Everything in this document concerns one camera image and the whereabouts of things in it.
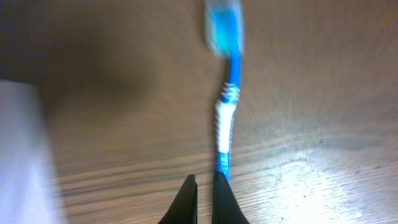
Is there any white cardboard box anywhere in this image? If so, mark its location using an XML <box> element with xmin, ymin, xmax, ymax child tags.
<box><xmin>1</xmin><ymin>80</ymin><xmax>67</xmax><ymax>223</ymax></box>

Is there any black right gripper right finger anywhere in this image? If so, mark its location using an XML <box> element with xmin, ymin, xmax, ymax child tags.
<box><xmin>212</xmin><ymin>171</ymin><xmax>249</xmax><ymax>224</ymax></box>

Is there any blue white toothbrush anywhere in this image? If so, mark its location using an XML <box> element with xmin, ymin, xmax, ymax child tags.
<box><xmin>204</xmin><ymin>0</ymin><xmax>245</xmax><ymax>179</ymax></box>

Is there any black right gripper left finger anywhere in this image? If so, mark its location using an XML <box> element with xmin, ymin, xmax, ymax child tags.
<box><xmin>159</xmin><ymin>174</ymin><xmax>198</xmax><ymax>224</ymax></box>

